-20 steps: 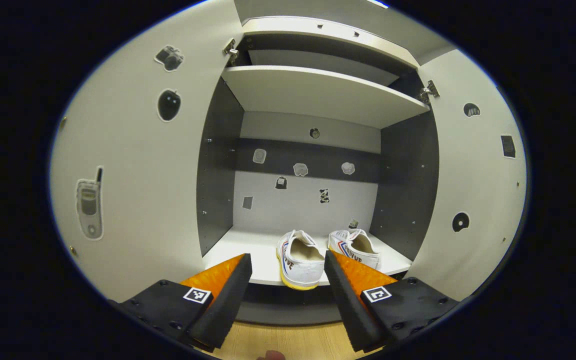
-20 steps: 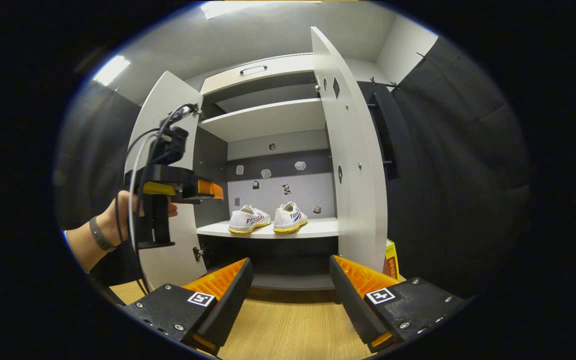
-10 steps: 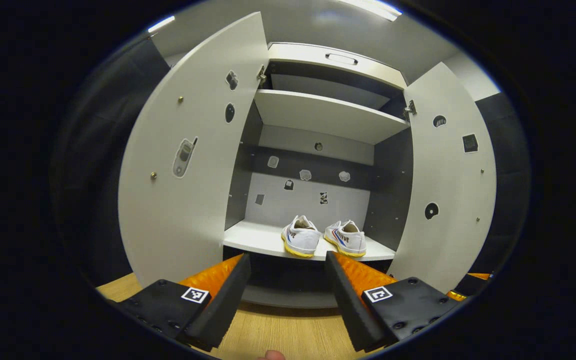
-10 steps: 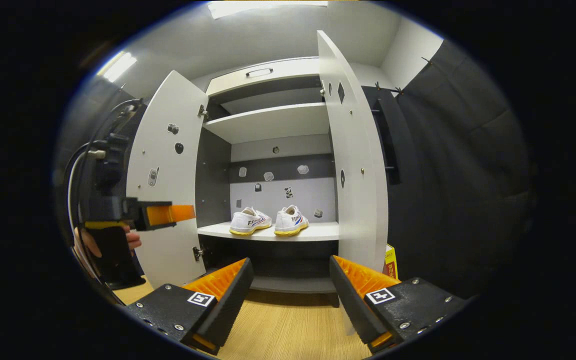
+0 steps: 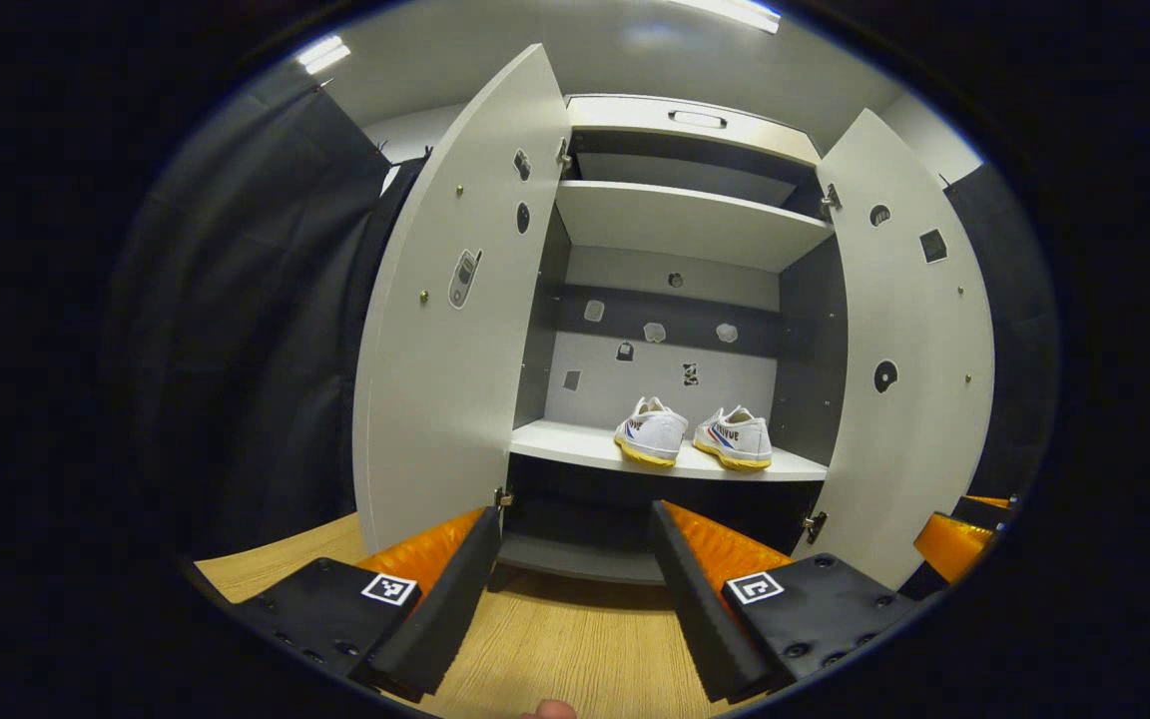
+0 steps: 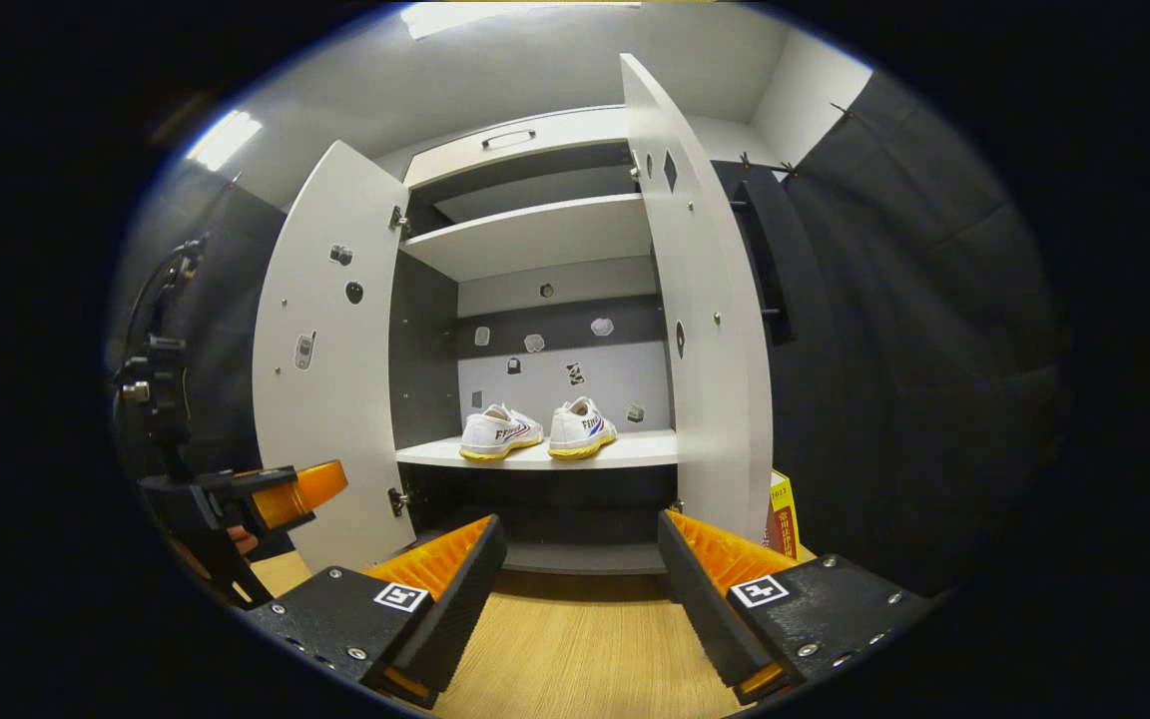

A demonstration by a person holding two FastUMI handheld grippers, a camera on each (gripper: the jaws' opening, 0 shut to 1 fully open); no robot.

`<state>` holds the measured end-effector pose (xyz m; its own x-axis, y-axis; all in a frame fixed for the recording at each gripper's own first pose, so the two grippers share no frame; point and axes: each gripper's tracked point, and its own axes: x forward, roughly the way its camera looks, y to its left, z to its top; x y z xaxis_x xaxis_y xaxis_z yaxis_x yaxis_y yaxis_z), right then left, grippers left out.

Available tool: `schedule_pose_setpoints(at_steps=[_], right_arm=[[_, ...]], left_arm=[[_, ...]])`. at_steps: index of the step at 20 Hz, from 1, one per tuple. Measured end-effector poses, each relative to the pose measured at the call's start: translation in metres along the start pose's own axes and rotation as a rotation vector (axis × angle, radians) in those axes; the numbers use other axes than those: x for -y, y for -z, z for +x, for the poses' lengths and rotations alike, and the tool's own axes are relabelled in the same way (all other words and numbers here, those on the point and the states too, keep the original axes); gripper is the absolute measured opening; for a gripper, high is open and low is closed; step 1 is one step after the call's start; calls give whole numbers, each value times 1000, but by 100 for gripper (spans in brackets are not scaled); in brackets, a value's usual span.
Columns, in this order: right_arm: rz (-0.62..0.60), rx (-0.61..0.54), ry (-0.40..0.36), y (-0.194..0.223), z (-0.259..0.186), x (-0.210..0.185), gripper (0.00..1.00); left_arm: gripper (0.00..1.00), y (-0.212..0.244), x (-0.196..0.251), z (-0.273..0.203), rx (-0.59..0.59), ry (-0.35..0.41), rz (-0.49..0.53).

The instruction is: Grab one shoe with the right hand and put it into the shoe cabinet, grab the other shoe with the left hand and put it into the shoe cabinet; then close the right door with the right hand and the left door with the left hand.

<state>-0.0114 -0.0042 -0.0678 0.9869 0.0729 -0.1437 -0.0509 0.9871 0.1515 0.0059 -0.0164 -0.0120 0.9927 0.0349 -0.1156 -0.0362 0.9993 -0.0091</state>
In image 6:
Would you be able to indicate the black backdrop cloth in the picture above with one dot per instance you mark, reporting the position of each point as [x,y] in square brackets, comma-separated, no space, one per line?
[934,350]

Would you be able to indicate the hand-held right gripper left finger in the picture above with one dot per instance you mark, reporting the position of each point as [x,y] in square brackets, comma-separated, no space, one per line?
[455,599]

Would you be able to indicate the white canvas shoe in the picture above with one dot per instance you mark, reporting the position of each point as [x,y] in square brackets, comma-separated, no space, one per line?
[495,434]
[580,429]

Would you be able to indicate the grey white shoe cabinet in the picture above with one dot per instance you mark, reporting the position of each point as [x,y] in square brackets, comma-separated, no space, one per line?
[535,235]

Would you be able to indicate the cabinet door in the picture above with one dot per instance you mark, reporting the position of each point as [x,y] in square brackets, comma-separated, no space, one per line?
[720,399]
[335,439]

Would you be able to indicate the yellow book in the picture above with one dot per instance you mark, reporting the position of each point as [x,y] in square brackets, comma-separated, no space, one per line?
[783,519]

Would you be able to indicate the small ceiling light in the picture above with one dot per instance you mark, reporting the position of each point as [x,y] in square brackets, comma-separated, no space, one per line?
[224,140]

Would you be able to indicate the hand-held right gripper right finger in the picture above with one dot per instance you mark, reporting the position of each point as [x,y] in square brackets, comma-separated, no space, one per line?
[700,599]

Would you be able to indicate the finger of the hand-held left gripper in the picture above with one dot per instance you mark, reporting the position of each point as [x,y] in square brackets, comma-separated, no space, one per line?
[305,494]
[206,486]

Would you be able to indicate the large ceiling light panel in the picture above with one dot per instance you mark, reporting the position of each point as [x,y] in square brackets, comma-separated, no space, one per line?
[515,15]

